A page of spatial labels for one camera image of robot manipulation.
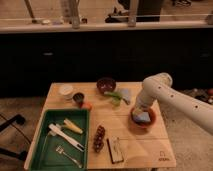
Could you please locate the blue sponge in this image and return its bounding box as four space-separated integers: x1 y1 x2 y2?
132 112 151 123

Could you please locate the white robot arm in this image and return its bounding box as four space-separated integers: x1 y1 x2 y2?
134 73 213 135

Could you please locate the grey blue cloth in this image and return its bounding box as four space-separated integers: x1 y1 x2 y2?
118 88 131 105

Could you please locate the orange clay bowl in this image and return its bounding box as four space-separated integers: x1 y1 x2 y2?
130 108 156 129

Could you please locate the green vegetable toy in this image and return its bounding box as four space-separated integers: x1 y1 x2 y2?
104 91 130 106

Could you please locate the dark red bowl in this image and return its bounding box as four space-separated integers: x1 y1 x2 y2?
96 77 116 94

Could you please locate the dark rectangular block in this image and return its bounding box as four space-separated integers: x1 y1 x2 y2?
107 137 124 164

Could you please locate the orange fruit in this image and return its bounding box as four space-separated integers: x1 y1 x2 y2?
81 102 92 111

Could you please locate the brown grape bunch toy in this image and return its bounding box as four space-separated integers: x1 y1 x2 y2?
93 125 105 153

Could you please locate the small dark cup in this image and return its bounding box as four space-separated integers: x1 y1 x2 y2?
73 92 84 104

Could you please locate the corn cob toy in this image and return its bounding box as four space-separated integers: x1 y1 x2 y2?
64 119 83 134

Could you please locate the white cup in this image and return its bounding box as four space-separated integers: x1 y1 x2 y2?
59 85 73 100

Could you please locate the silver fork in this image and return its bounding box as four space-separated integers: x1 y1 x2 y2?
56 146 83 168

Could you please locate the green plastic tray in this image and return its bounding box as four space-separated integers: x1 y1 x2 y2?
29 109 89 171

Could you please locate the black chair base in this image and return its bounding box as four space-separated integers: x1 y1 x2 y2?
0 114 29 161

